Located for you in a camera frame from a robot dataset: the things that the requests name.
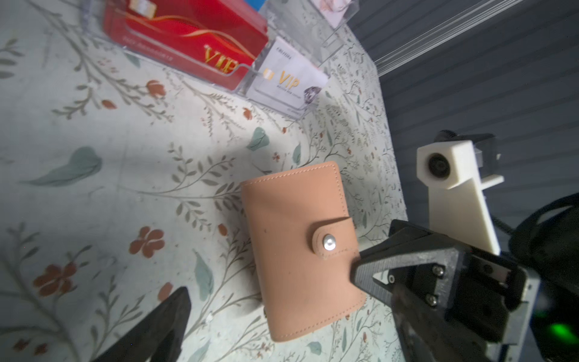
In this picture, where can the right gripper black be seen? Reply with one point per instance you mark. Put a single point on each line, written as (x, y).
(448, 306)

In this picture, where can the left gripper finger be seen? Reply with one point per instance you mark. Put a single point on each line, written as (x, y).
(157, 337)

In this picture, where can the pink leather card wallet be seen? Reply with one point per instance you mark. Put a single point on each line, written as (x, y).
(304, 245)

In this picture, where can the clear acrylic card display stand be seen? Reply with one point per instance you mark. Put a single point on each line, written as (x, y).
(298, 22)

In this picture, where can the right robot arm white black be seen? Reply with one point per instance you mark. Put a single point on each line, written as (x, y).
(547, 242)

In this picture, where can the white VIP diamond card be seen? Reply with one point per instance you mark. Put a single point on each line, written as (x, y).
(287, 81)

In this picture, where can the pink VIP card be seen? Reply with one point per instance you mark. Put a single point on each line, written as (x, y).
(332, 10)

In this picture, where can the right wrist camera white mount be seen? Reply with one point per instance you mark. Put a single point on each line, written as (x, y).
(457, 169)

